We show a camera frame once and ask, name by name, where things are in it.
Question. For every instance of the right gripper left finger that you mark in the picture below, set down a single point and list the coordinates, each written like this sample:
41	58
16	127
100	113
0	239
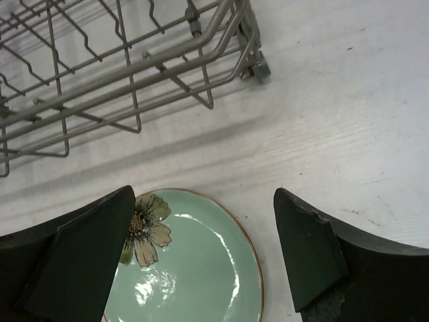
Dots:
63	269

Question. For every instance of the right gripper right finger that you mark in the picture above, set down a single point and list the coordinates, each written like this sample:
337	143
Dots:
338	272

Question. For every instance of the mint green flower plate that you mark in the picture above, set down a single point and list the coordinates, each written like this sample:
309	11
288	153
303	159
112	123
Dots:
186	258

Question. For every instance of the grey wire dish rack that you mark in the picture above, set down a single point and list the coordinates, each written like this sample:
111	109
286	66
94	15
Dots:
69	68

